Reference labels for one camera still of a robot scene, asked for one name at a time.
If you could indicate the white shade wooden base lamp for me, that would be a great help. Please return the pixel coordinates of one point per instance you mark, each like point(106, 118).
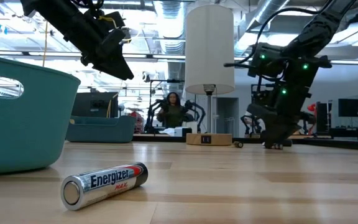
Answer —
point(208, 49)

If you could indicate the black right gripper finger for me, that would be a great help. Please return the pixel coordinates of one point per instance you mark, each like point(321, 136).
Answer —
point(286, 132)
point(269, 137)

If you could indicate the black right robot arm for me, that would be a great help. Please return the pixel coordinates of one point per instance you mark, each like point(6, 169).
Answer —
point(319, 31)

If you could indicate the silver black AA battery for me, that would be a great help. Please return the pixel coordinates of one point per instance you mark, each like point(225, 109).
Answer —
point(104, 183)

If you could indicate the long white light bar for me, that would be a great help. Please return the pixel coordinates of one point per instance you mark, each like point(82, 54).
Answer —
point(166, 57)

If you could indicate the black background robot arm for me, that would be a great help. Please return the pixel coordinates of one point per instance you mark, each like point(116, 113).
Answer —
point(252, 124)
point(151, 116)
point(197, 110)

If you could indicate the red desk lamp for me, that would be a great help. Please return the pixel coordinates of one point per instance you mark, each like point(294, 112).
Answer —
point(312, 107)

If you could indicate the teal plastic bin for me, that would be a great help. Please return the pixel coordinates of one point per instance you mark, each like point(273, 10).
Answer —
point(26, 130)
point(101, 130)

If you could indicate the black monitor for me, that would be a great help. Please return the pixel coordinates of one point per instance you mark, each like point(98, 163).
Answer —
point(350, 107)
point(93, 104)

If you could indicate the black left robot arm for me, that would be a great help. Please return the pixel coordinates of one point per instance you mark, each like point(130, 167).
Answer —
point(61, 18)

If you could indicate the black monitor back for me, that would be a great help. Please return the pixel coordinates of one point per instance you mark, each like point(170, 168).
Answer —
point(93, 104)

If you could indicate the white box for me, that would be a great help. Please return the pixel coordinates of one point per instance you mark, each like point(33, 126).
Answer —
point(179, 131)

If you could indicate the silver ventilation duct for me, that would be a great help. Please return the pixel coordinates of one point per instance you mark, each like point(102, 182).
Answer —
point(171, 31)

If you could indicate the black overhead camera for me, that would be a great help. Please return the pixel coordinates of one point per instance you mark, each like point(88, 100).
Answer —
point(127, 35)

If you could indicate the black workbench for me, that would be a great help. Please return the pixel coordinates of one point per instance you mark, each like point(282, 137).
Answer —
point(350, 132)

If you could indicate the black copper-top AA battery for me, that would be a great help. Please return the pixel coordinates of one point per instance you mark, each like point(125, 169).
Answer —
point(238, 144)

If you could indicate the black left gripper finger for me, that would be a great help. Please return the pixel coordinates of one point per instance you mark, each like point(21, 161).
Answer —
point(117, 68)

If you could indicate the person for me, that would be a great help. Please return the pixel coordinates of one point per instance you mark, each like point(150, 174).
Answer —
point(172, 115)

